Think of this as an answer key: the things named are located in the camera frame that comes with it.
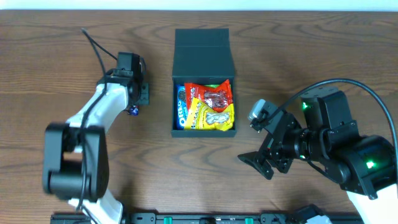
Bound Dairy Milk chocolate bar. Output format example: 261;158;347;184
127;105;139;116

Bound blue Oreo cookie pack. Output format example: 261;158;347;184
177;85;188;130

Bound yellow Hacks candy bag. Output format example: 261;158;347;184
184;98;235;131

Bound red Hacks candy bag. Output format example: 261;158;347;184
185;80;233;112

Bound Haribo worms candy bag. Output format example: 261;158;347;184
205;84;219;88

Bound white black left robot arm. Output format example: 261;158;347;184
42;52;149;224

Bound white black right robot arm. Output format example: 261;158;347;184
239;86;397;223

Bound dark green gift box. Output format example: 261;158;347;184
171;29;238;138

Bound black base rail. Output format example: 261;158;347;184
49;213;364;224

